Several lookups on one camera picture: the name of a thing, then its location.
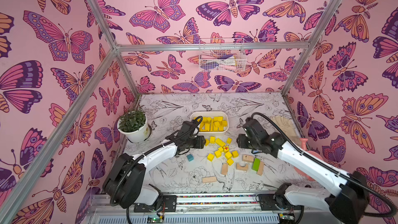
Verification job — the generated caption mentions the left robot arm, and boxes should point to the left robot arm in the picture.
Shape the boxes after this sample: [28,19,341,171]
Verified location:
[102,116,206,211]

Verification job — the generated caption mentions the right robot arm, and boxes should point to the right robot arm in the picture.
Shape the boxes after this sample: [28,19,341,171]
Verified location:
[237,113,398,224]

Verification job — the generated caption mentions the teal block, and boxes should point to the teal block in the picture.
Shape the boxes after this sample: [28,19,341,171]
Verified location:
[187,154,194,161]

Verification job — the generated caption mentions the white plastic bin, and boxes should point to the white plastic bin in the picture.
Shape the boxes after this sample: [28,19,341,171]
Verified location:
[190,111,230,134]

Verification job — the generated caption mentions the green rectangular block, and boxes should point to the green rectangular block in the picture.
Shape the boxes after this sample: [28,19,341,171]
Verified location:
[252,158,261,172]

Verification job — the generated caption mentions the beige work glove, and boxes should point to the beige work glove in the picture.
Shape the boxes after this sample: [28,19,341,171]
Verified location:
[271,116,302,147]

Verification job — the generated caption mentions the natural wood arch block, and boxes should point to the natural wood arch block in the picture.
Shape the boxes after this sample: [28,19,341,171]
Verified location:
[236,163,249,172]

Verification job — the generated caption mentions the pink watering can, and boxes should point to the pink watering can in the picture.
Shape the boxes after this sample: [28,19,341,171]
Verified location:
[294,138,323,181]

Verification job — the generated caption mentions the natural wood block upright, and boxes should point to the natural wood block upright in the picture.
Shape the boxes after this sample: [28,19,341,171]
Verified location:
[221,163,229,176]

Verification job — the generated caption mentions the long natural wood block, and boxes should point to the long natural wood block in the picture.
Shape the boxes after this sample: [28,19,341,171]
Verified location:
[202,176,217,184]

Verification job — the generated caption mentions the potted green plant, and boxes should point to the potted green plant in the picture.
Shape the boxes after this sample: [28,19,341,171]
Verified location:
[117,110,151,144]

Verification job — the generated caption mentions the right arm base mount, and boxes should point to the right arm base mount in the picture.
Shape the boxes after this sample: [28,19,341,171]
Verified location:
[256,194,302,212]

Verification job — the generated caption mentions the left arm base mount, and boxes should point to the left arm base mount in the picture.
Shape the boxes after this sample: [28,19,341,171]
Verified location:
[134,195,177,213]

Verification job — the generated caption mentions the wire basket on wall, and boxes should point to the wire basket on wall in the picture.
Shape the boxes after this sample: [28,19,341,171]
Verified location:
[198,42,247,73]

